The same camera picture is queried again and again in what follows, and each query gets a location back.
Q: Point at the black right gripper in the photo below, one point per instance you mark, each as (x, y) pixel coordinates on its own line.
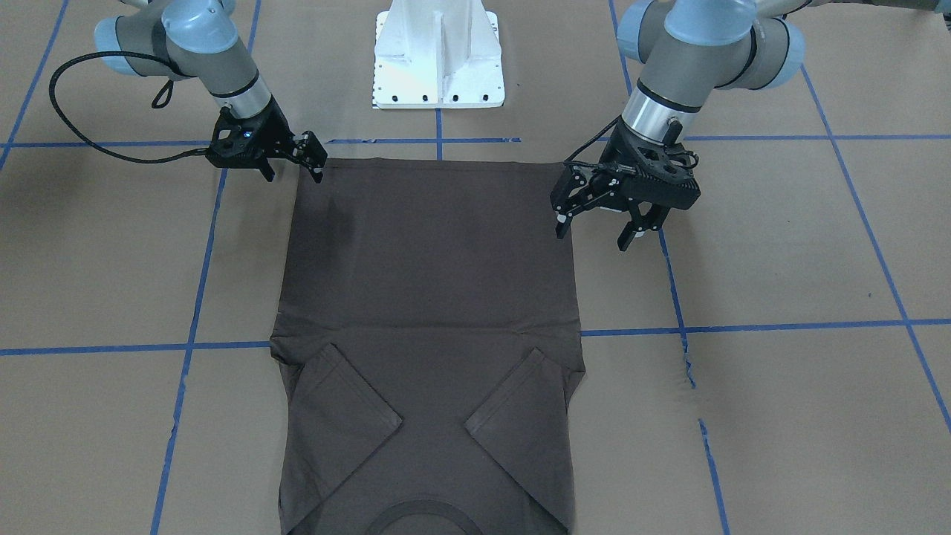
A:
(276, 131)

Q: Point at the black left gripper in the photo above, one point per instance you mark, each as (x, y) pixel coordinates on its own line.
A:
(611, 157)

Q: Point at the dark brown t-shirt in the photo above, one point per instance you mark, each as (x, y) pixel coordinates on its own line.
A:
(428, 336)

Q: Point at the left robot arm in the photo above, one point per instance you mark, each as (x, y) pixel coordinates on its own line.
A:
(687, 50)

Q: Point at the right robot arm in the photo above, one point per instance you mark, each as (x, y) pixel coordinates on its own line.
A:
(197, 39)

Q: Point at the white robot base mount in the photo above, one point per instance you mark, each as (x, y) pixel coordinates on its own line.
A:
(437, 55)

